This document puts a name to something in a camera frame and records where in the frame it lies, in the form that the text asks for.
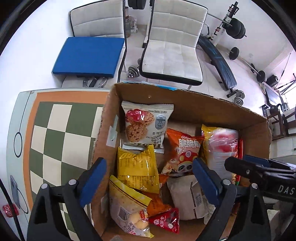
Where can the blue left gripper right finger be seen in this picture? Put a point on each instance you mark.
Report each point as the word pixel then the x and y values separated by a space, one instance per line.
pixel 220 193

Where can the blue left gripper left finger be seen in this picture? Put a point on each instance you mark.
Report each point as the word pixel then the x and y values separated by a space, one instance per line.
pixel 80 192

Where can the white wafer pack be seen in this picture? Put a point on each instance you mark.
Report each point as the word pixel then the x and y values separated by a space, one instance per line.
pixel 188 197

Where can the yellow red noodle packet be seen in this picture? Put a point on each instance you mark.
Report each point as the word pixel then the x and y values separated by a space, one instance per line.
pixel 218 145

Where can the white puff snack bag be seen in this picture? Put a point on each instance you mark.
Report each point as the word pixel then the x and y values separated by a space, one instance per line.
pixel 128 208

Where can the small red snack packet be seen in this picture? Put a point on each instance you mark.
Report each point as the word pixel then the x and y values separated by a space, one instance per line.
pixel 169 221

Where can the orange panda snack packet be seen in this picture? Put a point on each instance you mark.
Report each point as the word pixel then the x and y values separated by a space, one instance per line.
pixel 184 148

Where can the yellow snack packet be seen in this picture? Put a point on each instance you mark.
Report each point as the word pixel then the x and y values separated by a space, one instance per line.
pixel 138 171

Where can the white cookie snack packet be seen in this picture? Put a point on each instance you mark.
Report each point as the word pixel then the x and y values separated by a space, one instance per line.
pixel 145 124

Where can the dark wooden chair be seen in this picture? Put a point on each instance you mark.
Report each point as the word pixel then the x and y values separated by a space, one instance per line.
pixel 281 124

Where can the blue-grey smartphone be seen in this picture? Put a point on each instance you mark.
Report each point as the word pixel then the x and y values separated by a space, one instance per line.
pixel 14 191

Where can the red soda can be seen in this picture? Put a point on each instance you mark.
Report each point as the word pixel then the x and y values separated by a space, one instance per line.
pixel 8 211

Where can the black weight bench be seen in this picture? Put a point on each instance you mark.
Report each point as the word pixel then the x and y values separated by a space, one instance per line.
pixel 224 71

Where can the white chair with blue cushion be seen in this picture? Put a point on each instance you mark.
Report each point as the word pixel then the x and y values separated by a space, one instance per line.
pixel 94 56

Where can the white padded chair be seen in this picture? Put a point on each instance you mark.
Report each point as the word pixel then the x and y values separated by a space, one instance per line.
pixel 170 53

